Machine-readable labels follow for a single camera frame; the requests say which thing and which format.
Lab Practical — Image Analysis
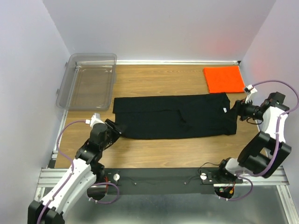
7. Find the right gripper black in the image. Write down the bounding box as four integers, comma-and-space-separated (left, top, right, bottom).
221, 97, 263, 122

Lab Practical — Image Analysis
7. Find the black t-shirt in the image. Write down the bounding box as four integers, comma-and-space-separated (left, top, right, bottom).
113, 93, 237, 140

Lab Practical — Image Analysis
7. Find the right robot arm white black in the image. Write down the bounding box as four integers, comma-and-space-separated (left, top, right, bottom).
215, 92, 292, 183

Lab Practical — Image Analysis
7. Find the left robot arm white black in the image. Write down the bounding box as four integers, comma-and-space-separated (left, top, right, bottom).
27, 114, 122, 224

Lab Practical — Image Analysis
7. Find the folded orange t-shirt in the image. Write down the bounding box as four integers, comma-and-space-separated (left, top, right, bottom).
203, 66, 245, 93

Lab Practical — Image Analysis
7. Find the clear plastic bin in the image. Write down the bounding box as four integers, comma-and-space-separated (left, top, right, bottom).
56, 53, 117, 111

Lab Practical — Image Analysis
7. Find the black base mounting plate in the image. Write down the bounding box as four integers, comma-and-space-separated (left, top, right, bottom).
87, 167, 243, 199

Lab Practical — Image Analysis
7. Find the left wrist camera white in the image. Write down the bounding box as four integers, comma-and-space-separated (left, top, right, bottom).
85, 113, 105, 128

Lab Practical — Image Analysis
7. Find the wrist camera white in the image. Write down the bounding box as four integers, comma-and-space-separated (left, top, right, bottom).
85, 113, 105, 128
244, 84, 257, 104

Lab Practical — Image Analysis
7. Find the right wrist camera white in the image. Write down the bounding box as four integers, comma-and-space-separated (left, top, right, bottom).
244, 84, 257, 104

